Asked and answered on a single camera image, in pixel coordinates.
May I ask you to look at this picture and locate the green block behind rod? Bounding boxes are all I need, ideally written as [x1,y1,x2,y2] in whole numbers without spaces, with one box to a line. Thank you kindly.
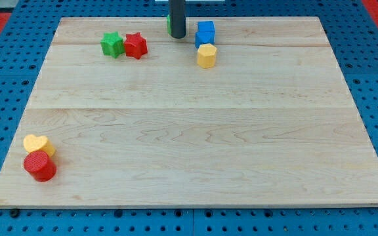
[166,14,171,35]

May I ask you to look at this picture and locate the yellow heart block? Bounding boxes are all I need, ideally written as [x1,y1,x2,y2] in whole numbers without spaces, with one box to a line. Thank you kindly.
[23,134,56,157]

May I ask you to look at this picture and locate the yellow hexagon block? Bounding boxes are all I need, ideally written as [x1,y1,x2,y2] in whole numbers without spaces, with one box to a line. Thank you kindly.
[197,43,217,69]

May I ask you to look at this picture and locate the red cylinder block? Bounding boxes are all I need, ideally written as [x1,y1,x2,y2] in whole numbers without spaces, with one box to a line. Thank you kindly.
[23,151,57,182]

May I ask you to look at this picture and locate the blue cube block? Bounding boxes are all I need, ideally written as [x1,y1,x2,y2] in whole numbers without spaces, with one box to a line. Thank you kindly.
[198,21,215,33]

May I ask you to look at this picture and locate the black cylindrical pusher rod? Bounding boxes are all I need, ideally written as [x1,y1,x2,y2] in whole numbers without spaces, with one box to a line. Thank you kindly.
[168,0,186,39]

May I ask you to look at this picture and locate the blue heart block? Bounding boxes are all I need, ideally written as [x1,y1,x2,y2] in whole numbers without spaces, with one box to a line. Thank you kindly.
[195,31,215,49]

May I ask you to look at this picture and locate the wooden board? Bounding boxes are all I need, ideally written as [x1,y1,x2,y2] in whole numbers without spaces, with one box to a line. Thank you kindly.
[0,16,378,209]

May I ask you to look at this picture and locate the red star block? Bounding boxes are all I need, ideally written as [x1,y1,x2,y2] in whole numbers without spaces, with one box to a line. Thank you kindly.
[124,32,148,60]

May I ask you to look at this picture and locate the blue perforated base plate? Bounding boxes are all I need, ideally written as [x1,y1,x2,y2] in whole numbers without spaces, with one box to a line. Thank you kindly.
[0,1,378,235]

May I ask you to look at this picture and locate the green star block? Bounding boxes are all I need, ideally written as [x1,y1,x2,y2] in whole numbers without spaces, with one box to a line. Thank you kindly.
[100,31,125,58]

